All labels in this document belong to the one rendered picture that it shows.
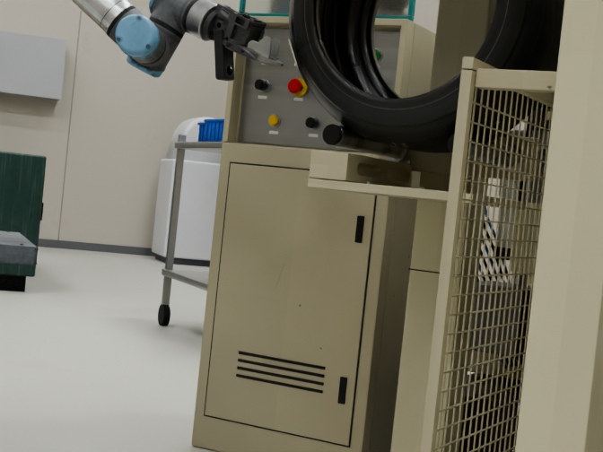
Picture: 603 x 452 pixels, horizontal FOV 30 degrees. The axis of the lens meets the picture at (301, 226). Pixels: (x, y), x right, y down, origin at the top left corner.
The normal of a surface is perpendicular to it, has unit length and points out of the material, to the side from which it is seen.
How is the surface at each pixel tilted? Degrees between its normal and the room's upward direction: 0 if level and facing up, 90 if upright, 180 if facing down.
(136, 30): 90
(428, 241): 90
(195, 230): 90
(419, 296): 90
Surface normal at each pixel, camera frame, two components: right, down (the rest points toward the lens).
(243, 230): -0.47, -0.03
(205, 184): 0.32, 0.06
